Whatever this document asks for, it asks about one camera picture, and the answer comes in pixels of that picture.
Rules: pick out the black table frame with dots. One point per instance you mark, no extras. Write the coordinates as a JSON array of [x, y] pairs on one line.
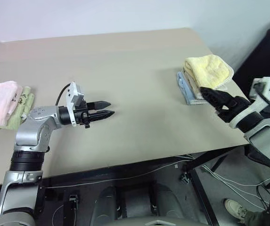
[[101, 174]]

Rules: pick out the beige folded towel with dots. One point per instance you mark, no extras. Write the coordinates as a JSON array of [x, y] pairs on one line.
[[193, 86]]

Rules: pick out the blue folded towel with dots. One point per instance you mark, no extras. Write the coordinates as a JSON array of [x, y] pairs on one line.
[[184, 91]]

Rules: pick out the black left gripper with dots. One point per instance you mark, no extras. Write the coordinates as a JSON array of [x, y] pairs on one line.
[[81, 115]]

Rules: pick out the dark green trouser leg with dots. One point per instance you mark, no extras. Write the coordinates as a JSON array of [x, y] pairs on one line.
[[257, 219]]

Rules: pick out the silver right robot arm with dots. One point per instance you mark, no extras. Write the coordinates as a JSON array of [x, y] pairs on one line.
[[266, 136]]

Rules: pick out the green folded towel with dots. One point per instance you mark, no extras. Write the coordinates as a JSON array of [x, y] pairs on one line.
[[26, 103]]

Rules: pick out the dark office chair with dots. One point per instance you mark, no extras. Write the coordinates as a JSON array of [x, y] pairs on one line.
[[266, 54]]

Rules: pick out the dark grey rounded shape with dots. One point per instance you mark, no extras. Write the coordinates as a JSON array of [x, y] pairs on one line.
[[108, 202], [170, 200]]

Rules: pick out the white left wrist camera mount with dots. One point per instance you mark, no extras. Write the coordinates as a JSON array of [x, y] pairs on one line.
[[74, 94]]

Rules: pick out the yellow towel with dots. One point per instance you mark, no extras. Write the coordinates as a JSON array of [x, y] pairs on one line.
[[207, 68]]

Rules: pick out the small black buckle clamp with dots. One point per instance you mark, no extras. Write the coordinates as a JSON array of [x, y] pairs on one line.
[[185, 177], [73, 200]]

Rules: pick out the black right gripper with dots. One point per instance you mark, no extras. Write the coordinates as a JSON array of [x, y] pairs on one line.
[[237, 103]]

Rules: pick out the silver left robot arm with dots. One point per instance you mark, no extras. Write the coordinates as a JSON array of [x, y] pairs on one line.
[[31, 134]]

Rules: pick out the light worn shoe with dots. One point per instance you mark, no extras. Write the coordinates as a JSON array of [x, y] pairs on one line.
[[234, 208]]

